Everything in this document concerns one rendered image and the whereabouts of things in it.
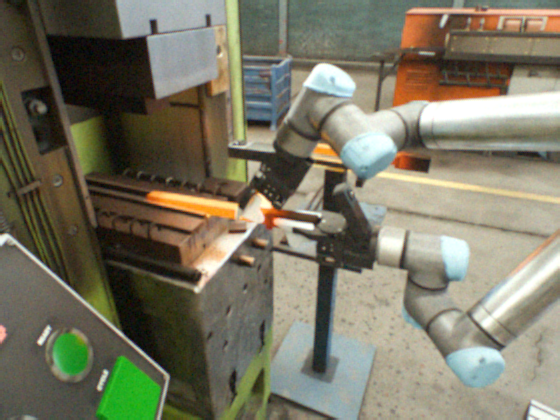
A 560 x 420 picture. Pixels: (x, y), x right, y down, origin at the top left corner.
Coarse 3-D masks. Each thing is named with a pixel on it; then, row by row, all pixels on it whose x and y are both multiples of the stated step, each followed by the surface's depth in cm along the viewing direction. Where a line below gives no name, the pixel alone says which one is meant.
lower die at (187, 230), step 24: (96, 192) 94; (168, 192) 95; (192, 192) 95; (120, 216) 87; (144, 216) 85; (168, 216) 85; (192, 216) 85; (216, 216) 90; (120, 240) 83; (144, 240) 80; (168, 240) 79; (192, 240) 81
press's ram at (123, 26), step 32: (64, 0) 55; (96, 0) 53; (128, 0) 54; (160, 0) 60; (192, 0) 67; (224, 0) 76; (64, 32) 58; (96, 32) 55; (128, 32) 55; (160, 32) 61
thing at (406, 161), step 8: (320, 144) 120; (320, 152) 119; (328, 152) 118; (400, 152) 113; (400, 160) 110; (408, 160) 110; (416, 160) 109; (424, 160) 109; (400, 168) 112; (408, 168) 111; (416, 168) 110; (424, 168) 110
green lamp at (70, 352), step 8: (64, 336) 41; (72, 336) 42; (56, 344) 40; (64, 344) 40; (72, 344) 41; (80, 344) 42; (56, 352) 39; (64, 352) 40; (72, 352) 41; (80, 352) 42; (88, 352) 43; (56, 360) 39; (64, 360) 40; (72, 360) 40; (80, 360) 41; (64, 368) 39; (72, 368) 40; (80, 368) 41
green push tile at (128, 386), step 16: (128, 368) 46; (112, 384) 43; (128, 384) 45; (144, 384) 47; (112, 400) 42; (128, 400) 44; (144, 400) 46; (96, 416) 40; (112, 416) 41; (128, 416) 43; (144, 416) 45
